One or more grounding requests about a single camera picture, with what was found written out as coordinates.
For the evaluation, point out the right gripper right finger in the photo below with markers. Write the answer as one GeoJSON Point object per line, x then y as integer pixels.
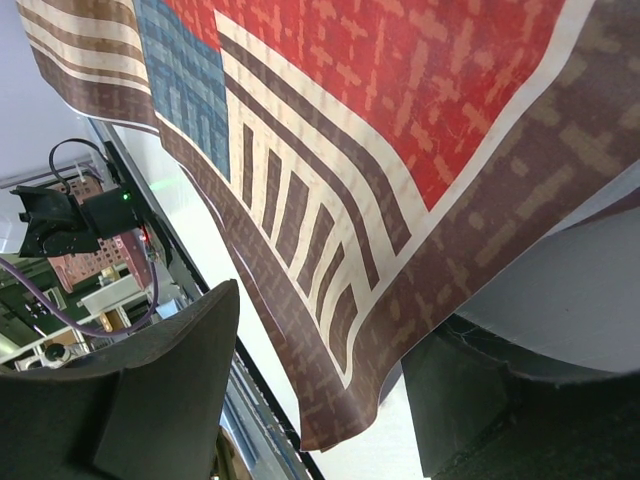
{"type": "Point", "coordinates": [485, 408]}

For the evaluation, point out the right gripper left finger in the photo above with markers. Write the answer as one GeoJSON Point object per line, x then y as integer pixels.
{"type": "Point", "coordinates": [147, 407]}

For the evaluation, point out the patchwork patterned placemat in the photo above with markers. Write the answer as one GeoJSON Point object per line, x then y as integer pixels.
{"type": "Point", "coordinates": [371, 164]}

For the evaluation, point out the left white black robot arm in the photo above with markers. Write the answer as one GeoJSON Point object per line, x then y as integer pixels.
{"type": "Point", "coordinates": [59, 224]}

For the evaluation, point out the pink perforated basket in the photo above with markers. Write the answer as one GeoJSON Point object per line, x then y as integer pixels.
{"type": "Point", "coordinates": [111, 240]}

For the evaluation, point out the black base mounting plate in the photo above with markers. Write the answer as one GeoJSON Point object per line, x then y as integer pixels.
{"type": "Point", "coordinates": [267, 441]}

